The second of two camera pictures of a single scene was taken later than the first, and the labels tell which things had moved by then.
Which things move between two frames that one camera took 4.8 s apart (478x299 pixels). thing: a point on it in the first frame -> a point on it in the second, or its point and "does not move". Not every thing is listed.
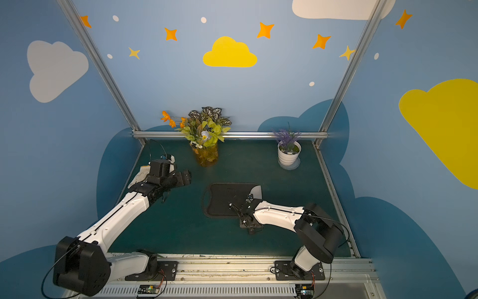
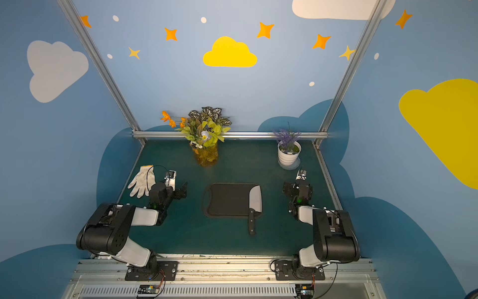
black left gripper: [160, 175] -> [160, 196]
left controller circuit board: [148, 289] does not move
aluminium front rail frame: [348, 277] does not move
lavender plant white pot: [289, 147] does not move
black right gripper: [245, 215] -> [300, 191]
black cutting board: [224, 200] does not move
